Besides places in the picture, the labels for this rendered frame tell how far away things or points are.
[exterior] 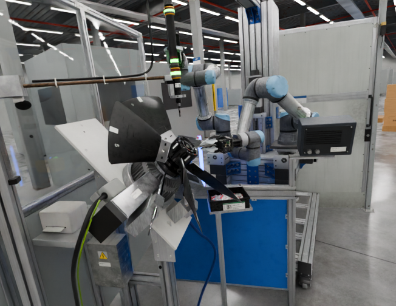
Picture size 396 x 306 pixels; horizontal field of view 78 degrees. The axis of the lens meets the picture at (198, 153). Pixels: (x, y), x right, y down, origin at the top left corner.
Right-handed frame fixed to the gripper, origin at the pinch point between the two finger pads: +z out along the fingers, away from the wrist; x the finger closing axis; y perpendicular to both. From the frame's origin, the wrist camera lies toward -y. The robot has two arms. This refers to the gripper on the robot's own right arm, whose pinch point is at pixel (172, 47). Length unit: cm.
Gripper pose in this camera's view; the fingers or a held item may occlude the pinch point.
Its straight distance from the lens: 113.6
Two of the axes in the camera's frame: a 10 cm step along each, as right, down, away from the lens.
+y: 0.9, 9.7, 2.4
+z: -0.4, 2.4, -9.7
